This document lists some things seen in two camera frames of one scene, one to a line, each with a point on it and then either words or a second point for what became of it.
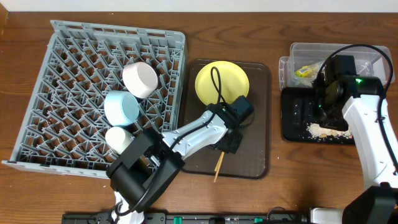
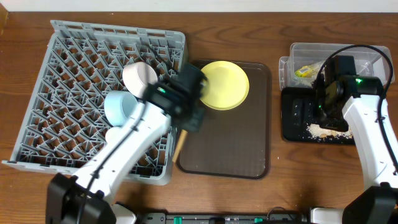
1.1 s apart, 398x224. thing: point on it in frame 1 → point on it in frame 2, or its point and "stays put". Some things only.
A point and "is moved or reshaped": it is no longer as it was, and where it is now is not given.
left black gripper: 229,144 → 197,98
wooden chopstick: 219,165 is moved or reshaped
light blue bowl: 121,107 stays put
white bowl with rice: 140,79 stays put
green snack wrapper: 310,71 stays put
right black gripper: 333,123 stays put
